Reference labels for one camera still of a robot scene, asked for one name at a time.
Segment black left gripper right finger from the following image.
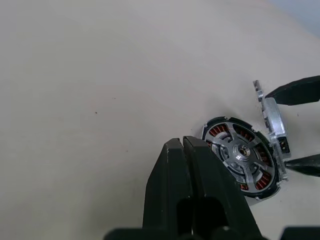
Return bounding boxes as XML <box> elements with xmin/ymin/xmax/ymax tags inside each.
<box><xmin>182</xmin><ymin>135</ymin><xmax>262</xmax><ymax>236</ymax></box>

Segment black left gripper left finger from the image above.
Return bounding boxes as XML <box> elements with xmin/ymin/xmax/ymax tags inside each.
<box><xmin>141</xmin><ymin>137</ymin><xmax>194</xmax><ymax>230</ymax></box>

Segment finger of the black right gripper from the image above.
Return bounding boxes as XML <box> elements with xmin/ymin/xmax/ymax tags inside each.
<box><xmin>264</xmin><ymin>75</ymin><xmax>320</xmax><ymax>106</ymax></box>
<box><xmin>284</xmin><ymin>154</ymin><xmax>320</xmax><ymax>178</ymax></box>

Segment black spoked rotor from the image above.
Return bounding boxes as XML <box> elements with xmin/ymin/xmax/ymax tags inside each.
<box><xmin>211</xmin><ymin>122</ymin><xmax>274</xmax><ymax>196</ymax></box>

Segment silver motor housing copper coils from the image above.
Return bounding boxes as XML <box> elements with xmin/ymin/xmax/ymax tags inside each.
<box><xmin>200</xmin><ymin>116</ymin><xmax>282</xmax><ymax>201</ymax></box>

